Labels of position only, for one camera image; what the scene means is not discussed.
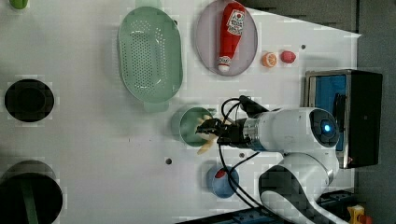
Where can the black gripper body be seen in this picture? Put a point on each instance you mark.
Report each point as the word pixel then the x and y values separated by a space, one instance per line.
pixel 231 134

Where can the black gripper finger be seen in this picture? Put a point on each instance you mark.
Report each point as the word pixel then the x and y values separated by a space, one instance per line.
pixel 210 125
pixel 207 131

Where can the peeled banana toy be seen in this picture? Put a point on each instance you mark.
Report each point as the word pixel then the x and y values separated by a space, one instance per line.
pixel 209 140

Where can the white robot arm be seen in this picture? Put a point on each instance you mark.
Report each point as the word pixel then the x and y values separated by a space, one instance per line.
pixel 307 138

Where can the green mug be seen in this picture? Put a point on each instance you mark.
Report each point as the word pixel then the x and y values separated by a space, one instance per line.
pixel 185 121

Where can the red toy in cup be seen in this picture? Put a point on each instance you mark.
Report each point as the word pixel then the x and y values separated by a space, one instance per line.
pixel 220 173

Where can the blue cup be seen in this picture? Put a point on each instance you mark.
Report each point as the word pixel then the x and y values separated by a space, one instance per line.
pixel 221 187

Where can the orange slice toy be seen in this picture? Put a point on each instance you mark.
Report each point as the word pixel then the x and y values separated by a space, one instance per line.
pixel 269 59

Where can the red strawberry toy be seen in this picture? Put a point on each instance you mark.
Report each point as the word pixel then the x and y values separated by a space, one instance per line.
pixel 287 56

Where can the grey round plate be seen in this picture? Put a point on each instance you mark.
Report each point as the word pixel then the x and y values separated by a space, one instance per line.
pixel 207 40

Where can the green perforated colander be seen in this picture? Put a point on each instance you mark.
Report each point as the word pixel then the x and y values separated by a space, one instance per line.
pixel 150 55

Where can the red plush ketchup bottle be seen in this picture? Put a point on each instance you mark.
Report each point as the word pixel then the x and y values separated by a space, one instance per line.
pixel 231 30

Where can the silver black toaster oven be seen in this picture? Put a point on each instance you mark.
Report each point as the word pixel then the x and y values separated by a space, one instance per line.
pixel 354 98

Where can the yellow red device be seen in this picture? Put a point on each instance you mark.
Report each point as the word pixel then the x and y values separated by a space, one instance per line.
pixel 358 216

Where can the black round base upper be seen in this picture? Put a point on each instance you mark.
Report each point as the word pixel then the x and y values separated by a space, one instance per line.
pixel 29 100

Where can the black round base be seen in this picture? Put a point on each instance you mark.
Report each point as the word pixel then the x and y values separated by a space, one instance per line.
pixel 29 100
pixel 30 194

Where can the black round base lower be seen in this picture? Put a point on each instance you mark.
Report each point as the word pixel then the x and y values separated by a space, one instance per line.
pixel 30 194

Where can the green object at corner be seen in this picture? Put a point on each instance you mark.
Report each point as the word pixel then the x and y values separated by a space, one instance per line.
pixel 19 4

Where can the blue metal frame rail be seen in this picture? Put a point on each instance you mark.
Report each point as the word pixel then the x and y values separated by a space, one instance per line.
pixel 335 202

